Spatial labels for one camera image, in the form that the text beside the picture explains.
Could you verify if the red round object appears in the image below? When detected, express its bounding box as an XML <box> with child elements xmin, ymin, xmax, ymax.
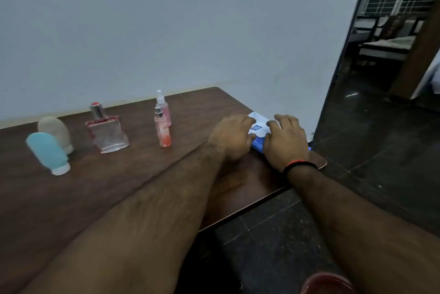
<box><xmin>301</xmin><ymin>271</ymin><xmax>356</xmax><ymax>294</ymax></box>

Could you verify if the beige silicone travel bottle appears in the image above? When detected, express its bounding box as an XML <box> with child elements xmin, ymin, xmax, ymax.
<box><xmin>37</xmin><ymin>116</ymin><xmax>74</xmax><ymax>155</ymax></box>

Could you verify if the person's left hand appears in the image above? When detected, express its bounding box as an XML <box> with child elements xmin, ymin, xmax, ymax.
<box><xmin>207</xmin><ymin>114</ymin><xmax>257</xmax><ymax>162</ymax></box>

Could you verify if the black and red wristband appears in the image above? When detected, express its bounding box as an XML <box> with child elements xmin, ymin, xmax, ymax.
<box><xmin>282</xmin><ymin>160</ymin><xmax>318</xmax><ymax>178</ymax></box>

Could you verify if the orange spray bottle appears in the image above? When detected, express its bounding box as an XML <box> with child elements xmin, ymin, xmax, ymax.
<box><xmin>154</xmin><ymin>106</ymin><xmax>172</xmax><ymax>148</ymax></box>

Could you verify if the pink spray bottle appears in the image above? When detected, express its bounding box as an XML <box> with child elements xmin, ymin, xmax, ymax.
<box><xmin>156</xmin><ymin>90</ymin><xmax>172</xmax><ymax>128</ymax></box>

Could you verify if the person's right forearm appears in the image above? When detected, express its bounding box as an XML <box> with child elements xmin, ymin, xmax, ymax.
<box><xmin>287</xmin><ymin>166</ymin><xmax>440</xmax><ymax>294</ymax></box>

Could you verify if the blue silicone travel bottle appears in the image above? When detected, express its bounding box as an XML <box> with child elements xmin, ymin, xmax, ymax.
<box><xmin>26</xmin><ymin>132</ymin><xmax>71</xmax><ymax>176</ymax></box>

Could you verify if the person's right hand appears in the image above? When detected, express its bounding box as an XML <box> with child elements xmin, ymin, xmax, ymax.
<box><xmin>262</xmin><ymin>114</ymin><xmax>311</xmax><ymax>173</ymax></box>

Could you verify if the person's left forearm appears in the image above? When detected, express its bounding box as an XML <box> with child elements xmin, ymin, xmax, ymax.
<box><xmin>21</xmin><ymin>142</ymin><xmax>228</xmax><ymax>294</ymax></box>

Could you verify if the wooden sofa with cushions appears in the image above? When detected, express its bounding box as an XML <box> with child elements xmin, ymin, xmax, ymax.
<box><xmin>350</xmin><ymin>14</ymin><xmax>427</xmax><ymax>67</ymax></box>

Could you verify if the white and blue pouch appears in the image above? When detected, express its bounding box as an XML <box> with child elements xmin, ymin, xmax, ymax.
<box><xmin>247</xmin><ymin>112</ymin><xmax>312</xmax><ymax>154</ymax></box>

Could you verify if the wooden door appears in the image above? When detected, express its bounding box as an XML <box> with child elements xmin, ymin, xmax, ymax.
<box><xmin>389</xmin><ymin>0</ymin><xmax>440</xmax><ymax>100</ymax></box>

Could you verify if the glass perfume bottle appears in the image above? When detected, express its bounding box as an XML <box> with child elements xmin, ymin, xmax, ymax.
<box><xmin>85</xmin><ymin>102</ymin><xmax>130</xmax><ymax>154</ymax></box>

